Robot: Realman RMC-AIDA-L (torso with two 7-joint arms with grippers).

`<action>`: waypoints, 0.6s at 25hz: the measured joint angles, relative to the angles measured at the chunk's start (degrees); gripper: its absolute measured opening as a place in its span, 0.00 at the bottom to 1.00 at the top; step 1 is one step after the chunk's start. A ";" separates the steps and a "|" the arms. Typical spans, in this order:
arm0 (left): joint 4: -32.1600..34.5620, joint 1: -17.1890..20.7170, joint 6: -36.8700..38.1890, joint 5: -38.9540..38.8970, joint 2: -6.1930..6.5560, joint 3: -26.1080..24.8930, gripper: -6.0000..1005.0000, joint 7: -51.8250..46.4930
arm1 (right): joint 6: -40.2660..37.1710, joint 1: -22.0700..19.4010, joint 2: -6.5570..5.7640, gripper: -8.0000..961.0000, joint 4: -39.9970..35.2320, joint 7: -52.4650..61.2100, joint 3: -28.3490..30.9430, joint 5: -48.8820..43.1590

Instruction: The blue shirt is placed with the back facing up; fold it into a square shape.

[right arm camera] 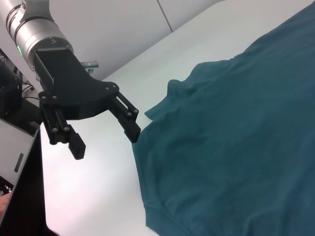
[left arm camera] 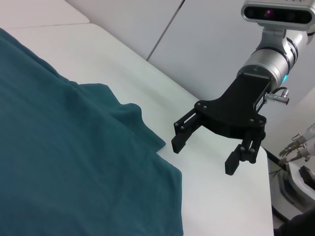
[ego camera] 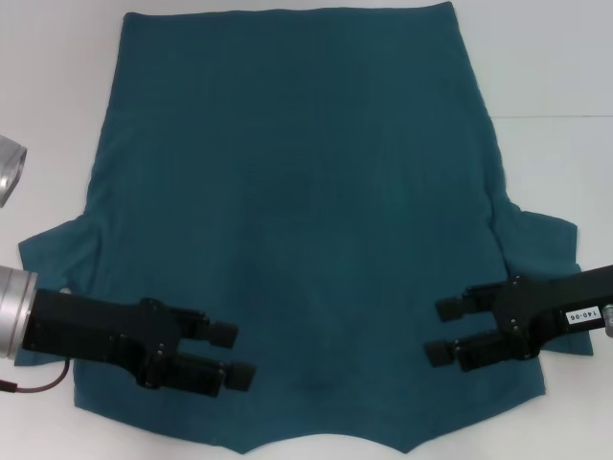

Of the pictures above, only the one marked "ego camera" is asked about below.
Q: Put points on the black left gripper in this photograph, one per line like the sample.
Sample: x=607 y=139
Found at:
x=96 y=326

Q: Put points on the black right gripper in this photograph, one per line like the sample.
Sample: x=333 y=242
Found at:
x=541 y=302

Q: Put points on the teal blue shirt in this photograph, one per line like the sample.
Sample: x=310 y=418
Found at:
x=306 y=191

